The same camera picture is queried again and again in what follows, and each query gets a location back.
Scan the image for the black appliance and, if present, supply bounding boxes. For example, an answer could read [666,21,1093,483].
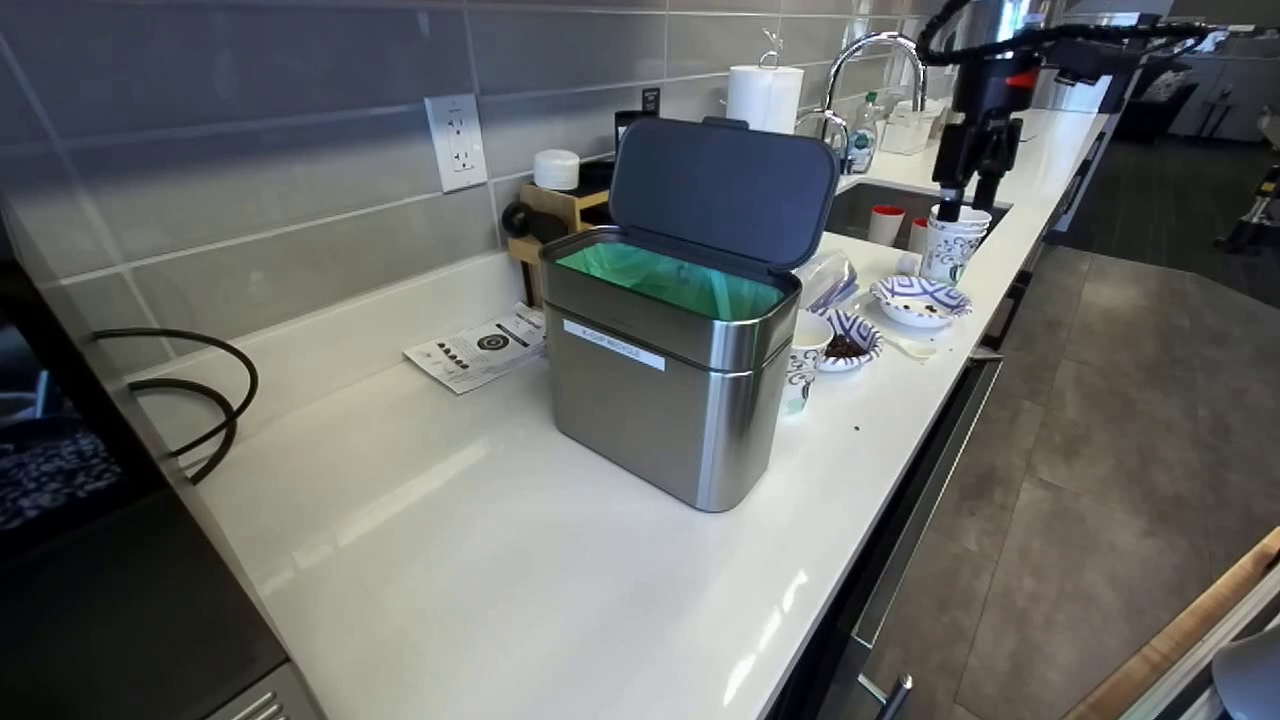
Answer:
[0,243,297,720]

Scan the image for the small white jar cap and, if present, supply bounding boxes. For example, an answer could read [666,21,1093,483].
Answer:
[527,145,585,198]

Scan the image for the stainless steel sink basin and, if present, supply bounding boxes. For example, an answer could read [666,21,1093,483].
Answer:
[825,176,1012,257]

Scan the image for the small chrome faucet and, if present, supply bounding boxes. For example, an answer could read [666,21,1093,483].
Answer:
[817,27,930,162]

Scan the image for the long metal drawer handle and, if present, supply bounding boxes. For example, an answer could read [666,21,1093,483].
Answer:
[846,358,1009,656]

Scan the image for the green bin liner bag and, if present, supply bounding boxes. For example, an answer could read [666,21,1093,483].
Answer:
[552,235,791,323]

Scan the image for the stainless steel bin body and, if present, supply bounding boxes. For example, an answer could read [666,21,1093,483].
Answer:
[534,230,807,517]

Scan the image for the white paper towel roll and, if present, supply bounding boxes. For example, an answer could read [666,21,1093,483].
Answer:
[725,59,807,135]

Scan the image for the clear soap bottle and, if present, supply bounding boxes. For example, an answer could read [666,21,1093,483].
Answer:
[839,87,887,182]

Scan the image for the single patterned paper cup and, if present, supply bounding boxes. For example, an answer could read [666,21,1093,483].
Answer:
[780,349,821,419]

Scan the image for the blue white patterned paper bowl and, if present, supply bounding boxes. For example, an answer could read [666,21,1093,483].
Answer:
[873,273,970,338]

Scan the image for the short metal drawer handle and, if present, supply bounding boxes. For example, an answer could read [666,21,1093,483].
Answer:
[852,670,918,720]

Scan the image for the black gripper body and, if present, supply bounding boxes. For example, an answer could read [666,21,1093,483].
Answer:
[926,110,1028,191]

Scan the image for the black power cable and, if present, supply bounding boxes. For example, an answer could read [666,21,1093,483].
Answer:
[82,323,263,487]

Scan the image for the white printed leaflet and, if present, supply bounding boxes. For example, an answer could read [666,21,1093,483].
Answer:
[398,306,552,399]

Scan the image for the wooden countertop holder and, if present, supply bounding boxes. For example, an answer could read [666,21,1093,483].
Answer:
[499,176,616,273]

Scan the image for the white wall power outlet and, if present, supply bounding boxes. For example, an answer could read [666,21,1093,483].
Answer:
[419,92,491,198]

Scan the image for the wooden edged furniture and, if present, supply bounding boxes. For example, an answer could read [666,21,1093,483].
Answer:
[1063,526,1280,720]

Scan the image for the dark grey bin lid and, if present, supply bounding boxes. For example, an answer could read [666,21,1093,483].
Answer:
[608,116,843,277]

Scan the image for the blue patterned bowl with coffee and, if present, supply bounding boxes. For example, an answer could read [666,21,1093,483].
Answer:
[807,308,883,380]

